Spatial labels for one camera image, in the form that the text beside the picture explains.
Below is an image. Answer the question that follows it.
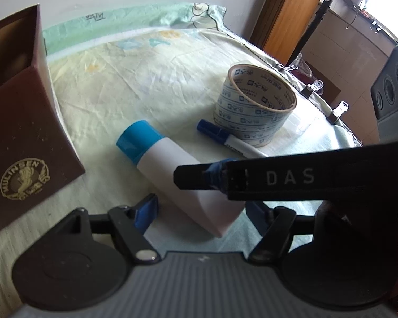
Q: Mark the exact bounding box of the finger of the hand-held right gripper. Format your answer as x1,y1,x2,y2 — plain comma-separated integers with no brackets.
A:
173,158,232,195

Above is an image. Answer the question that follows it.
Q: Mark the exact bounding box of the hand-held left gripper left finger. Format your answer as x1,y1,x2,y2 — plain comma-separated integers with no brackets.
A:
53,194,162,266

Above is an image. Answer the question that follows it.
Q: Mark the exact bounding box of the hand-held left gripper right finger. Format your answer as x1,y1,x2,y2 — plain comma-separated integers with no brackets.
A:
245,201,319,267

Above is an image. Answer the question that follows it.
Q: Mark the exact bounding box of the white tube with blue cap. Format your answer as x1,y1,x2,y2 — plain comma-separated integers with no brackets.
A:
116,121,246,239

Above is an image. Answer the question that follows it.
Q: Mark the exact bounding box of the printed packing tape roll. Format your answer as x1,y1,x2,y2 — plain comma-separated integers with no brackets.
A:
213,64,298,148

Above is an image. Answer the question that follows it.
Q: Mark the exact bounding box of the brown cardboard box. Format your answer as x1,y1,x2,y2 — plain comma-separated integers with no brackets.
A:
0,4,86,241

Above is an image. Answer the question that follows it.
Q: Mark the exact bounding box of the blue capped marker pen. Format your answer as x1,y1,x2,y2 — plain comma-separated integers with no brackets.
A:
196,119,269,159

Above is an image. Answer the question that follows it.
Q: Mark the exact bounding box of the pale printed tablecloth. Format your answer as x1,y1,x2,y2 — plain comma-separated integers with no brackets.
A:
0,3,364,308

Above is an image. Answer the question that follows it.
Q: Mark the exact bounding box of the black stand pole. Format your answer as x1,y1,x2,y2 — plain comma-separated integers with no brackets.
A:
287,0,347,69

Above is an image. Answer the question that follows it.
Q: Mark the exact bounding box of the wooden door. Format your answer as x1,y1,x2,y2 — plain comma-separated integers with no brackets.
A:
249,0,334,65

